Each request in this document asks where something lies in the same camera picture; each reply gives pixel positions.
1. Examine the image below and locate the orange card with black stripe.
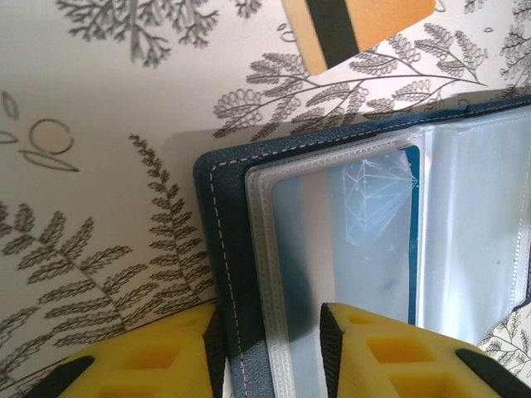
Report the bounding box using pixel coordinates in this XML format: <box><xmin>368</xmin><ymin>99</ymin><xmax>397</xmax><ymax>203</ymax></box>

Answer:
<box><xmin>280</xmin><ymin>0</ymin><xmax>437</xmax><ymax>77</ymax></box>

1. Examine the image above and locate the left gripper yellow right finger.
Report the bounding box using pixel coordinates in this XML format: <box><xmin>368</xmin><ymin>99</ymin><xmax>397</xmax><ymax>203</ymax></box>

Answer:
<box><xmin>320</xmin><ymin>302</ymin><xmax>531</xmax><ymax>398</ymax></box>

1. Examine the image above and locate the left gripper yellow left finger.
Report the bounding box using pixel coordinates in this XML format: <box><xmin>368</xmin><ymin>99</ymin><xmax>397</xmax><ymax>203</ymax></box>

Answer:
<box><xmin>39</xmin><ymin>303</ymin><xmax>227</xmax><ymax>398</ymax></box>

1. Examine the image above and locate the floral patterned table cover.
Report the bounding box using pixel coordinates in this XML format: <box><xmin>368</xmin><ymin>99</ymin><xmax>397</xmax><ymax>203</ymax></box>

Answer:
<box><xmin>0</xmin><ymin>0</ymin><xmax>531</xmax><ymax>398</ymax></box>

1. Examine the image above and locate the blue credit card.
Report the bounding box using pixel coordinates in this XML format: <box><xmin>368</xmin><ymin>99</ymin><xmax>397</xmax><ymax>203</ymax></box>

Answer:
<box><xmin>271</xmin><ymin>144</ymin><xmax>424</xmax><ymax>366</ymax></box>

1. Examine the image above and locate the blue leather card holder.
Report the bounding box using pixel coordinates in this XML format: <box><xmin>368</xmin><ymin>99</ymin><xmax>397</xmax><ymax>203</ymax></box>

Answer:
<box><xmin>192</xmin><ymin>85</ymin><xmax>531</xmax><ymax>398</ymax></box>

